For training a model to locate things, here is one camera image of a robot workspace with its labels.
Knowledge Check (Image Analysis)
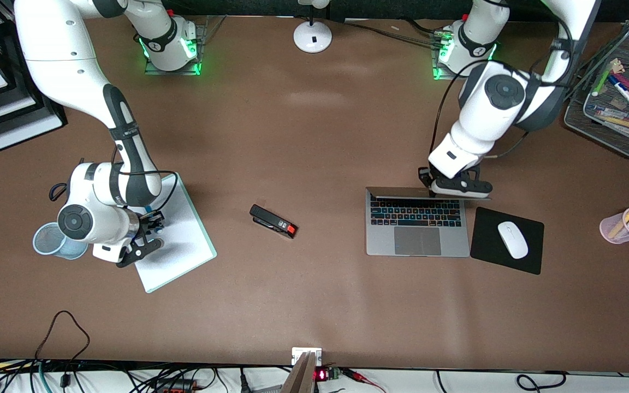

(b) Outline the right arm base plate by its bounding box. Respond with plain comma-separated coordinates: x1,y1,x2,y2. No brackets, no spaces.
144,15,227,76

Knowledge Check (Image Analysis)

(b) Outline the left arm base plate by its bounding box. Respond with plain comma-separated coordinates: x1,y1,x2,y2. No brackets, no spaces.
432,30,473,81

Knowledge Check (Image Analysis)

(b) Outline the white computer mouse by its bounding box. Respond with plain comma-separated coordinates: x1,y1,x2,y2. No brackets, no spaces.
497,221,529,260

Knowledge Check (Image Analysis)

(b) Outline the black looped cable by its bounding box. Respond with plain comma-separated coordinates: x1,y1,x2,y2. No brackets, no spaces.
35,310,91,389

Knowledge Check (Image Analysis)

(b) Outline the thick black coiled cable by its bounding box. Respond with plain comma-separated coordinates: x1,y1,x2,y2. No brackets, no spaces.
515,371,567,392

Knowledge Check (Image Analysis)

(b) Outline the white lamp base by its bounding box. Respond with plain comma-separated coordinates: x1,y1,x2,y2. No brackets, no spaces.
293,0,333,54

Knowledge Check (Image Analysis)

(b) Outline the white paper sheet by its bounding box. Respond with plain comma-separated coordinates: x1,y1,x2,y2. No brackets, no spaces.
134,175,214,291

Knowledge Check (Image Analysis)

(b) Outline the black stacked document tray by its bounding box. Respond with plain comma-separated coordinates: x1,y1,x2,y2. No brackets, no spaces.
0,0,68,152

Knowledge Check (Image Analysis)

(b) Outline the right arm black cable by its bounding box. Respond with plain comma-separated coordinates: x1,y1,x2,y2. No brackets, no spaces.
110,142,177,219

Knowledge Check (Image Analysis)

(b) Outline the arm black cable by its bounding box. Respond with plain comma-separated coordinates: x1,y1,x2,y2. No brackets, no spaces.
429,11,576,160
110,142,177,219

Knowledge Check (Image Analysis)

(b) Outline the black mouse pad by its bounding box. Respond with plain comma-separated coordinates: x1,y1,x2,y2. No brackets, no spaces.
470,206,545,276

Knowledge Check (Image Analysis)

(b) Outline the white label plate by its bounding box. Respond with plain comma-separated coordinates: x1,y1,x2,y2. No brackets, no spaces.
292,347,323,366

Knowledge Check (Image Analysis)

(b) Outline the green marker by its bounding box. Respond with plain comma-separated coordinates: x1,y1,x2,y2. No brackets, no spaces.
591,59,621,98

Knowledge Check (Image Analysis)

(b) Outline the white marker blue cap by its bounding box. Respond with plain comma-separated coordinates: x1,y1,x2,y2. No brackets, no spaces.
607,74,629,115

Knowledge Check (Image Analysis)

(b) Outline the black and red power strip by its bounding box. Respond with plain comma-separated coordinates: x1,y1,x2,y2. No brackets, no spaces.
153,379,200,393

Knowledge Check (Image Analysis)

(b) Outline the yellow pencil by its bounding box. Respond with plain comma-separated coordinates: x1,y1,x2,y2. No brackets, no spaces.
608,205,629,239

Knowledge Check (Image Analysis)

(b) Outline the wooden stand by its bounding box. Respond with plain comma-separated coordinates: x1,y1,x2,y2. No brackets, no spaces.
281,351,318,393

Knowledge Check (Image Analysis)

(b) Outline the red probe clip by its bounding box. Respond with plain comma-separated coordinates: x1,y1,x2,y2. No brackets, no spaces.
342,368,387,393

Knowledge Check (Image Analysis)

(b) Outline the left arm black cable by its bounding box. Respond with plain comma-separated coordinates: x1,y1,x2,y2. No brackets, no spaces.
429,11,576,160

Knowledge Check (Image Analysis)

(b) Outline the silver laptop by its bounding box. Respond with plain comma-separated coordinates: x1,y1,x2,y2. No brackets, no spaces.
365,187,491,258

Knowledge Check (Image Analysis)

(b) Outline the black and red stapler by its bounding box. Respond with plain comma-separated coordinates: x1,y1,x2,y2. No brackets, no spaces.
249,204,299,240

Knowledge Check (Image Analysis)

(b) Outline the light blue mesh cup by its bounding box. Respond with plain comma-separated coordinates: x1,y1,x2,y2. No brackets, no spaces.
32,222,90,260

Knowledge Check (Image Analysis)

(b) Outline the mint green clipboard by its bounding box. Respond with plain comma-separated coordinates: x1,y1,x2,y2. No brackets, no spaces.
129,172,218,294

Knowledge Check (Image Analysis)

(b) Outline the thin black table cable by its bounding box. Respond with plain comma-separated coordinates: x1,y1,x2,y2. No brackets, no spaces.
323,16,452,47

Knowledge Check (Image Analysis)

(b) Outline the grey wire mesh tray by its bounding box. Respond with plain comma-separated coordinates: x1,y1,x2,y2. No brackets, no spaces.
564,26,629,160

